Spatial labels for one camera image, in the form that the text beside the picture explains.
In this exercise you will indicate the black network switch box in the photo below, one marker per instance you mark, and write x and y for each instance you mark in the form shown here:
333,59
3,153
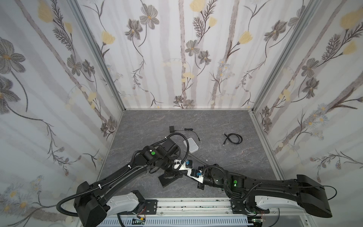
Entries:
168,178

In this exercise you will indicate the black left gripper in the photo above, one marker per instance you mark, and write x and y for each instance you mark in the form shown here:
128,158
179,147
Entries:
169,176

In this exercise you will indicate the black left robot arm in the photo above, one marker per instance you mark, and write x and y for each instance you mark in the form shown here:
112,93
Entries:
89,203

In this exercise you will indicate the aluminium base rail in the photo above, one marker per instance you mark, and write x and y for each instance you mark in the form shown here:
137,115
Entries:
288,215

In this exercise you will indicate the white slotted cable duct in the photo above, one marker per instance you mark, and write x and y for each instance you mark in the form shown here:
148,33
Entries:
208,221

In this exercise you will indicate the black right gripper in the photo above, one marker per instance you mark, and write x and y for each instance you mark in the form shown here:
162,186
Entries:
202,183

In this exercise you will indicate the white rectangular device box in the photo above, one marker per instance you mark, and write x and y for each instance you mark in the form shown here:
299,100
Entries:
193,147

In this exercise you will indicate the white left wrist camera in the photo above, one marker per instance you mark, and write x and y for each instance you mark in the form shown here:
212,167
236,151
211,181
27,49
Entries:
185,164

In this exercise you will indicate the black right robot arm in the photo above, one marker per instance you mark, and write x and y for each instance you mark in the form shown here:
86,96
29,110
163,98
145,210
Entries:
306,192

